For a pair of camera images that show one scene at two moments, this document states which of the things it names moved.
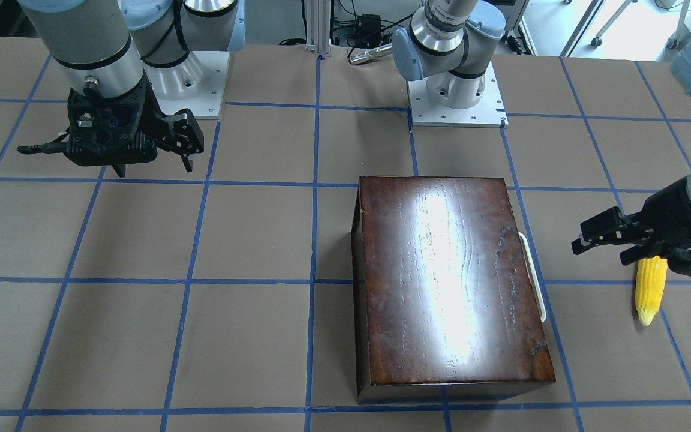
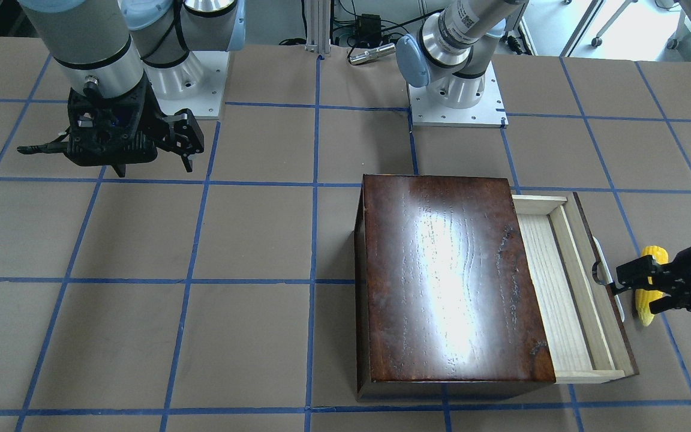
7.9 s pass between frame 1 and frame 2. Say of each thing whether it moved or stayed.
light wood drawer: moved
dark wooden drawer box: stayed
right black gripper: stayed
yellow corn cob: stayed
